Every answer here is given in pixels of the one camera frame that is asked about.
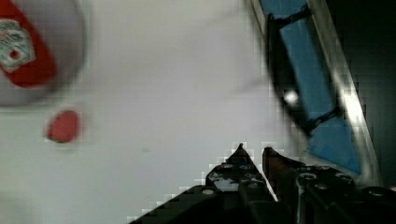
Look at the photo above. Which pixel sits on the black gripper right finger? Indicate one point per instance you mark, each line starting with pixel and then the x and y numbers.
pixel 324 195

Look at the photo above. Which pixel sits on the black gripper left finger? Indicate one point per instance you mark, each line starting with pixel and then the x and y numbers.
pixel 229 189

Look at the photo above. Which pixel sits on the black toaster oven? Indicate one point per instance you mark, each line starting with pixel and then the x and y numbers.
pixel 357 39

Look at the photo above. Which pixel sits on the pink strawberry toy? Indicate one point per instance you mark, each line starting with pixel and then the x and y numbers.
pixel 64 127

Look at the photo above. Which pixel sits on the grey round plate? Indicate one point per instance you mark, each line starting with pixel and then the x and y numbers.
pixel 61 25

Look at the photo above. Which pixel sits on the red ketchup bottle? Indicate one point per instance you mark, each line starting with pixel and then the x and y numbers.
pixel 25 58

